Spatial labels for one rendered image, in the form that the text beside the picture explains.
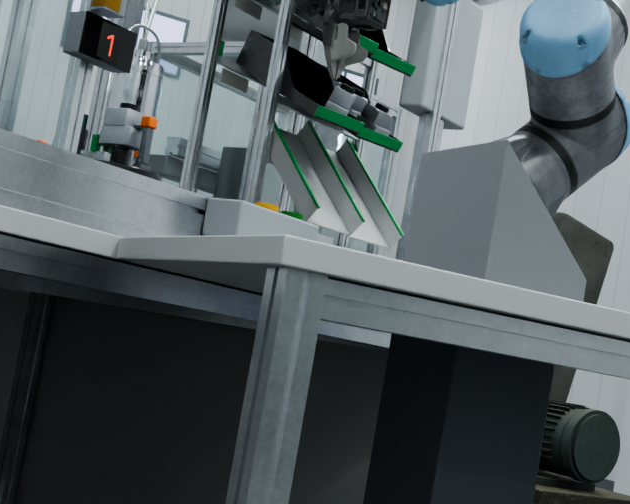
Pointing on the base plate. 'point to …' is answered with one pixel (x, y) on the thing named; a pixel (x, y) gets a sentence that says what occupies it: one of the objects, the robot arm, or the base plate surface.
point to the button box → (252, 220)
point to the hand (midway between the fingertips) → (331, 71)
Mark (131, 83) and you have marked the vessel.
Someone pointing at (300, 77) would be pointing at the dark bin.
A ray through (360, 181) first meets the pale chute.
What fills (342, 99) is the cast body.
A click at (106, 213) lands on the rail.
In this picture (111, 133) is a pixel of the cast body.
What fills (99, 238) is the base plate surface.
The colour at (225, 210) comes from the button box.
